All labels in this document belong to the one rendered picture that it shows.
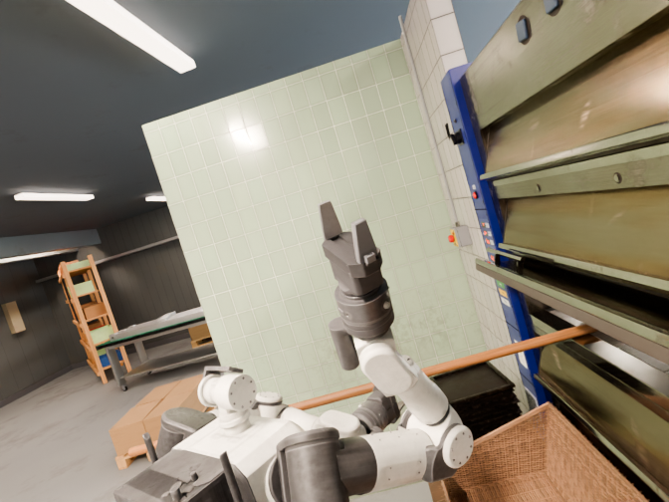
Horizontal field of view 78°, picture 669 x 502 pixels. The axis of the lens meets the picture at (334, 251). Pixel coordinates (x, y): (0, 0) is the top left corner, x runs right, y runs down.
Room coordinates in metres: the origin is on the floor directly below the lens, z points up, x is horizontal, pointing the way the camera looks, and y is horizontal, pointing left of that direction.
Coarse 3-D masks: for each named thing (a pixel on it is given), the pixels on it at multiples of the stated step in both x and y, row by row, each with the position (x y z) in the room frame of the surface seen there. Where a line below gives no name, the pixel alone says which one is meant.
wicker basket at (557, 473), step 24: (552, 408) 1.45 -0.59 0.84; (504, 432) 1.50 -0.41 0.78; (552, 432) 1.45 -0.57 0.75; (576, 432) 1.28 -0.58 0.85; (480, 456) 1.51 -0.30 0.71; (504, 456) 1.50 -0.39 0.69; (552, 456) 1.45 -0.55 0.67; (576, 456) 1.28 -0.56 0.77; (600, 456) 1.14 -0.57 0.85; (456, 480) 1.52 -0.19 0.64; (504, 480) 1.50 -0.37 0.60; (528, 480) 1.47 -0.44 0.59; (552, 480) 1.44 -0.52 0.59; (576, 480) 1.29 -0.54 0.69; (600, 480) 1.14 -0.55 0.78; (624, 480) 1.04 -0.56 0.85
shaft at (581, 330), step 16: (544, 336) 1.23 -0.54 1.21; (560, 336) 1.22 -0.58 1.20; (576, 336) 1.21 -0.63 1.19; (496, 352) 1.24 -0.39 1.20; (512, 352) 1.23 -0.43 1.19; (432, 368) 1.26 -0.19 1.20; (448, 368) 1.25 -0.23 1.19; (368, 384) 1.28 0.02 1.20; (304, 400) 1.31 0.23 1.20; (320, 400) 1.29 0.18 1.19; (336, 400) 1.28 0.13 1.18; (144, 448) 1.35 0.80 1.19
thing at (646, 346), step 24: (504, 264) 1.45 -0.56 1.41; (528, 264) 1.40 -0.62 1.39; (528, 288) 1.05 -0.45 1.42; (576, 288) 0.99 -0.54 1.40; (600, 288) 0.96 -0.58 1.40; (624, 288) 0.94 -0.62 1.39; (576, 312) 0.81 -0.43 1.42; (624, 312) 0.76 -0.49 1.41; (648, 312) 0.75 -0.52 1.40; (624, 336) 0.66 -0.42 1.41
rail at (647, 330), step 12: (480, 264) 1.47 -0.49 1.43; (492, 264) 1.35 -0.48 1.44; (516, 276) 1.13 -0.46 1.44; (528, 276) 1.09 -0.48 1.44; (540, 288) 0.98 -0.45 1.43; (552, 288) 0.93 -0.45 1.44; (564, 300) 0.86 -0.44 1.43; (576, 300) 0.81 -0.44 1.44; (588, 300) 0.79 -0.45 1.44; (588, 312) 0.77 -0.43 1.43; (600, 312) 0.73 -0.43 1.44; (612, 312) 0.70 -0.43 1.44; (624, 324) 0.66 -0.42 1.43; (636, 324) 0.63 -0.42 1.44; (648, 324) 0.62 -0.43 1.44; (648, 336) 0.61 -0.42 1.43; (660, 336) 0.58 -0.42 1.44
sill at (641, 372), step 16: (544, 320) 1.43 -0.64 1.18; (560, 320) 1.38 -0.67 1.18; (592, 336) 1.20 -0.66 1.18; (576, 352) 1.20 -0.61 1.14; (592, 352) 1.11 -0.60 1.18; (608, 352) 1.08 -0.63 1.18; (624, 352) 1.06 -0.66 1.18; (608, 368) 1.04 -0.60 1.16; (624, 368) 0.98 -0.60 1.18; (640, 368) 0.96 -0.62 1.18; (640, 384) 0.92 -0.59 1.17; (656, 384) 0.88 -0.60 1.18; (656, 400) 0.87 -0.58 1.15
